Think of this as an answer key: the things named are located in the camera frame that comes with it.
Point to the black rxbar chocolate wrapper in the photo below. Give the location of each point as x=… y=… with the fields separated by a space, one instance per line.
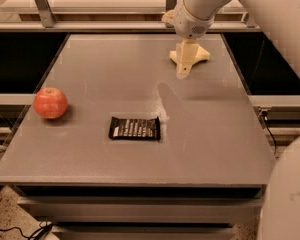
x=135 y=129

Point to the red apple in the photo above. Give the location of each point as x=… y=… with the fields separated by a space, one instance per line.
x=50 y=103

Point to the metal frame rail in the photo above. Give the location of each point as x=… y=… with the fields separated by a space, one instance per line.
x=89 y=15

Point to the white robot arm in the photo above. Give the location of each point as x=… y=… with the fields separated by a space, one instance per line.
x=279 y=20

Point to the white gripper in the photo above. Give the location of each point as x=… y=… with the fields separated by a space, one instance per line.
x=189 y=23

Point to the yellow sponge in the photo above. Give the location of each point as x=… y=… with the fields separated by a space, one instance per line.
x=189 y=55

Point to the grey table drawer unit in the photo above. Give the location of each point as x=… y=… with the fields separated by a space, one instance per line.
x=142 y=213

